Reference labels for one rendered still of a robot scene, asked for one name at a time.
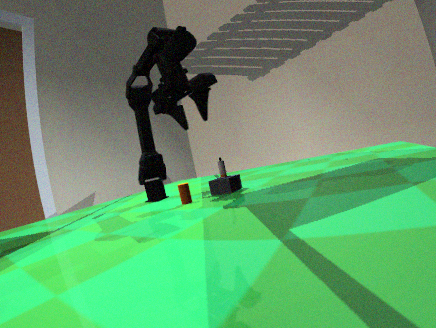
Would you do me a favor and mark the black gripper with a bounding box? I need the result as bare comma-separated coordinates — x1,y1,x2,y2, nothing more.
152,65,217,130

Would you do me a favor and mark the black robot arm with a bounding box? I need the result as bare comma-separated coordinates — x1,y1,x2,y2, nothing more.
125,26,197,202

